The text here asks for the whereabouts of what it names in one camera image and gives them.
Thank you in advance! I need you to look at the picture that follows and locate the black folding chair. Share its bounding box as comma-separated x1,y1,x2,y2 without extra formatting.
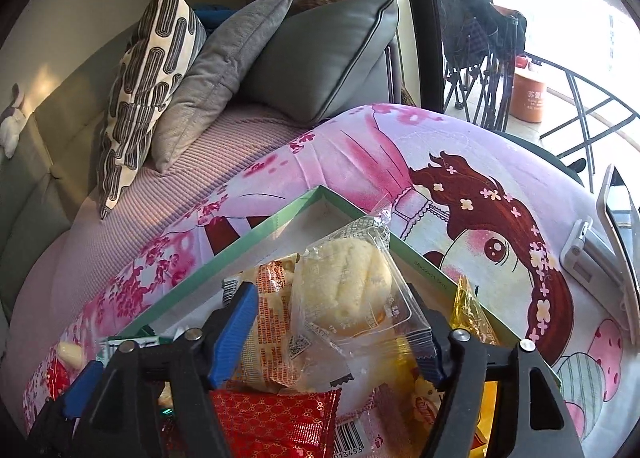
440,0,528,131

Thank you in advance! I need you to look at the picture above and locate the yellow printed snack packet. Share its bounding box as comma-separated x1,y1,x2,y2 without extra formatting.
407,373,501,458

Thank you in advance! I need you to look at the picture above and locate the orange cream snack packet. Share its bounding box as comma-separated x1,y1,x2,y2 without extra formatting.
222,258,311,394

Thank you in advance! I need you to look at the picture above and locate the green snack packet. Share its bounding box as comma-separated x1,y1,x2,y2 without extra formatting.
98,331,160,356

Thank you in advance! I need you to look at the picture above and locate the pink ribbed sofa cover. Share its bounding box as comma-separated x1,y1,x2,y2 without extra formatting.
0,103,321,434

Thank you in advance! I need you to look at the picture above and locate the grey green sofa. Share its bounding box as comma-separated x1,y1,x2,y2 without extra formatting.
0,21,151,324

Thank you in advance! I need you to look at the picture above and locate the blue cloth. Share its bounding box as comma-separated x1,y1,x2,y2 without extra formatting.
192,2,236,32

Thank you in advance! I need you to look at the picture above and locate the plain red snack packet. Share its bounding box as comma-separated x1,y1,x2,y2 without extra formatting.
45,360,71,396

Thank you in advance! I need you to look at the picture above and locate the clear brown wafer packet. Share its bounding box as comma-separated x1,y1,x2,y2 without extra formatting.
330,378,426,458

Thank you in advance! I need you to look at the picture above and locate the clear bread packet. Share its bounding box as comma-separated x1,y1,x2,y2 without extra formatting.
287,201,436,389

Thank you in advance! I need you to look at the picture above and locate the small cream cake packet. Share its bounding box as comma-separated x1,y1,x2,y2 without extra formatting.
56,341,85,370

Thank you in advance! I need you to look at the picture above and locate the red gold patterned snack packet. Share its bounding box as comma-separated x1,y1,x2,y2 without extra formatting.
207,385,343,458

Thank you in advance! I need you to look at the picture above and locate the black metal railing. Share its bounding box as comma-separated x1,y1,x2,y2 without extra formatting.
520,51,640,194

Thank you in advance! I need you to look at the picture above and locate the mint green cardboard box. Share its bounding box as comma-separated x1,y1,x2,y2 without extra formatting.
100,185,563,458

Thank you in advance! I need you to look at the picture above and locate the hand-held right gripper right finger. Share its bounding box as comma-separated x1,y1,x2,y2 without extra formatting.
412,288,586,458

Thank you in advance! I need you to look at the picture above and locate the grey fabric pillow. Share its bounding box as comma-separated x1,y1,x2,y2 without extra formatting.
150,0,297,173

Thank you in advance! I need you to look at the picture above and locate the black white patterned pillow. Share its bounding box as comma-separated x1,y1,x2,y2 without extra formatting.
96,0,207,220

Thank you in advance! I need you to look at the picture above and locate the black window frame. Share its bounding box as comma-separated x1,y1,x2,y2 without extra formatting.
392,0,446,112

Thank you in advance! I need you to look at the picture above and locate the pink printed blanket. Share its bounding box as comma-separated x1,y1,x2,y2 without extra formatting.
22,103,636,458

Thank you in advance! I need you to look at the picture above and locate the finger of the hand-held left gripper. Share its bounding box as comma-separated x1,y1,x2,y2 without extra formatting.
27,359,104,458

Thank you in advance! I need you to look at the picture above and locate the grey white plush dog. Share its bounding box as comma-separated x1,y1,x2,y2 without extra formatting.
0,83,26,159

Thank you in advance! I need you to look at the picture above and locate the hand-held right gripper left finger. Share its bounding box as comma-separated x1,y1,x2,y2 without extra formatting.
75,282,258,458

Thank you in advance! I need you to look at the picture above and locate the yellow crinkly snack packet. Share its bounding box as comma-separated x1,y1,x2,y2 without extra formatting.
450,275,501,346

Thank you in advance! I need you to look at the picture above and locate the grey leather cushion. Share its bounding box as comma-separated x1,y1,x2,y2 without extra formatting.
237,0,399,124

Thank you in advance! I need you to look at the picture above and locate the orange bucket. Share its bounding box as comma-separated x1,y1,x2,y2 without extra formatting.
509,69,548,124

